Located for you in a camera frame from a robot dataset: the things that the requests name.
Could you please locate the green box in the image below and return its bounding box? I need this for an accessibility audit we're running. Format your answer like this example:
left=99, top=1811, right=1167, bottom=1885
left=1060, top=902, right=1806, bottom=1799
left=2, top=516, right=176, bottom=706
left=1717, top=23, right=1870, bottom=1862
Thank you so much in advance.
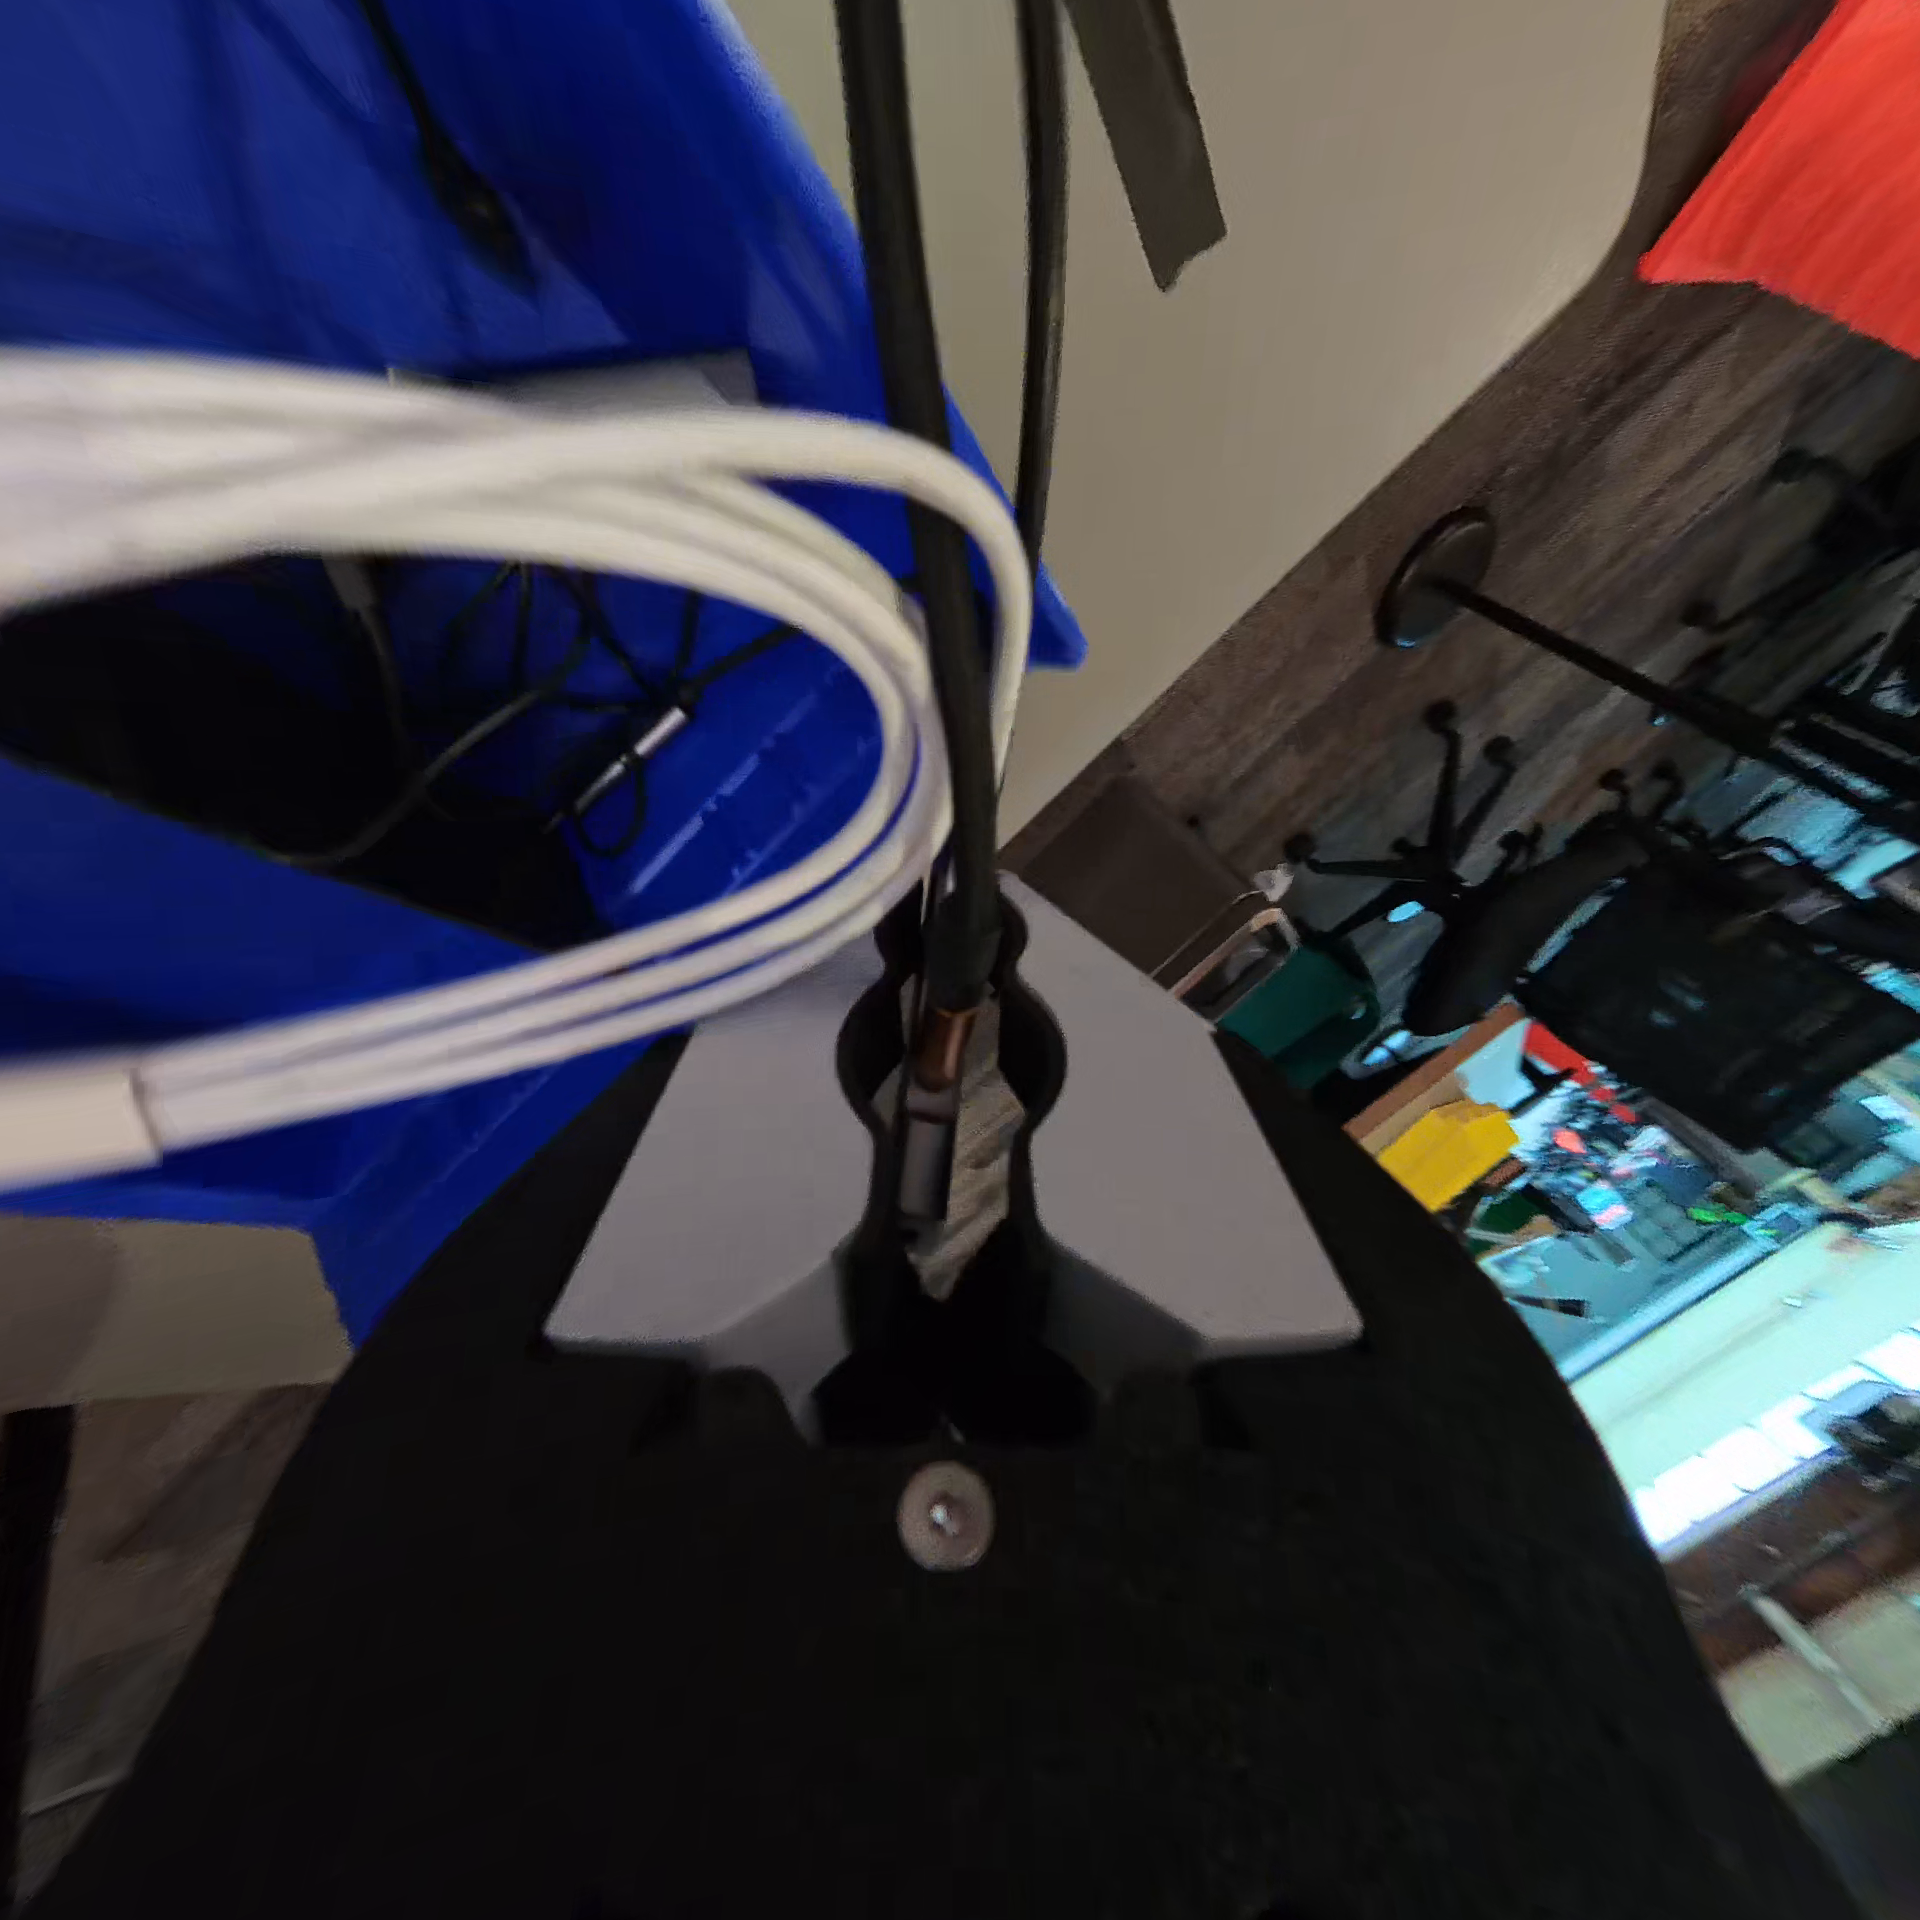
left=1215, top=938, right=1379, bottom=1088

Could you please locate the red storage bin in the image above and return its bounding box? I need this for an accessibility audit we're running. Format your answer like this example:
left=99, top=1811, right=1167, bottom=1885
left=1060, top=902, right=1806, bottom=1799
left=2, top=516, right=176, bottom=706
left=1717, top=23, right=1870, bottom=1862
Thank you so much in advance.
left=1636, top=0, right=1920, bottom=362

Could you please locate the black coat stand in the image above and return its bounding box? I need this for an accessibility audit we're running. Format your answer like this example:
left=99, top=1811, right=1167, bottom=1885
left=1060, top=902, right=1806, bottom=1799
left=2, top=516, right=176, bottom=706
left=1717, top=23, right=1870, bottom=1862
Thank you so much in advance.
left=1373, top=506, right=1920, bottom=843

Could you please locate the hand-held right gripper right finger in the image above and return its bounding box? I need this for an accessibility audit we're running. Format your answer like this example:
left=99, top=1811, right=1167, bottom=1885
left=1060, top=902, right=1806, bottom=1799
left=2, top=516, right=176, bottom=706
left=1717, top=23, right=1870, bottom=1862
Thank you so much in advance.
left=982, top=873, right=1362, bottom=1372

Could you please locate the black cable grey plug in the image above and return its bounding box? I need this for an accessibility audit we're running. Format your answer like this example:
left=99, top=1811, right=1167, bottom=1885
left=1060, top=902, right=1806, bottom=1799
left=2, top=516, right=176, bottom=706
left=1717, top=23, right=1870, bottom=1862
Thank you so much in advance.
left=1012, top=0, right=1075, bottom=563

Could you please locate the black tape strip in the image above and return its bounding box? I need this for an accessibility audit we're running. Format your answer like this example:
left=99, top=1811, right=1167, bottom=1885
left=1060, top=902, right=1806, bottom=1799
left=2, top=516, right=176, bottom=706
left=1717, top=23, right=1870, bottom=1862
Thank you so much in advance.
left=1063, top=0, right=1227, bottom=293

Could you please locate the blue storage bin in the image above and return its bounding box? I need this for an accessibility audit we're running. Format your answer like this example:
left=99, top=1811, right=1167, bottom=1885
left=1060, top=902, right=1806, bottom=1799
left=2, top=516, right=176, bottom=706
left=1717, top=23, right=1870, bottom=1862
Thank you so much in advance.
left=0, top=0, right=1087, bottom=1339

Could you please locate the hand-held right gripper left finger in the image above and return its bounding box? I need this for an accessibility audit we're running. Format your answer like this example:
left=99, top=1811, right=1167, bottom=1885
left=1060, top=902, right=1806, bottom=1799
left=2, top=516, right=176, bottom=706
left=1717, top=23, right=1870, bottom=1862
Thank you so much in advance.
left=543, top=958, right=916, bottom=1441

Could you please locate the black office chair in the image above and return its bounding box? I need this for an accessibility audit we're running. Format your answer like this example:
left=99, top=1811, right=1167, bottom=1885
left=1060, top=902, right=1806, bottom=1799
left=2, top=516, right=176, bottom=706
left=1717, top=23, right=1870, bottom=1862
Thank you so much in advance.
left=1285, top=698, right=1920, bottom=1156

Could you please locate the thin black cable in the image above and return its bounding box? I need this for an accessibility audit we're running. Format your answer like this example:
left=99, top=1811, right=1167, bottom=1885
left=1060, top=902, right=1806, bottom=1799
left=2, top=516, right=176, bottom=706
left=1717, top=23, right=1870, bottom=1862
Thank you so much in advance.
left=269, top=553, right=810, bottom=902

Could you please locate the grey desk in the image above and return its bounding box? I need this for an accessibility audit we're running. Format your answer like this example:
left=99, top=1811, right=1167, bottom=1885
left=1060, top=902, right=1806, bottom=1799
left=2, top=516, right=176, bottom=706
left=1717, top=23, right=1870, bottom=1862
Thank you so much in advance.
left=0, top=0, right=1670, bottom=1411

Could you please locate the yellow bin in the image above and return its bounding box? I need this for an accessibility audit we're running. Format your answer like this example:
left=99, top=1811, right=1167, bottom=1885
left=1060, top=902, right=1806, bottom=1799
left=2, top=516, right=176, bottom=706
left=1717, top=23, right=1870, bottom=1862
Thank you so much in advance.
left=1376, top=1099, right=1520, bottom=1213

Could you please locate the white cable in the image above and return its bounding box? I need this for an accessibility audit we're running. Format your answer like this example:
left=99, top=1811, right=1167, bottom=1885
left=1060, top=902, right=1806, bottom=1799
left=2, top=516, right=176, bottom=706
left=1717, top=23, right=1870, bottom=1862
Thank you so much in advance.
left=0, top=349, right=1037, bottom=1198

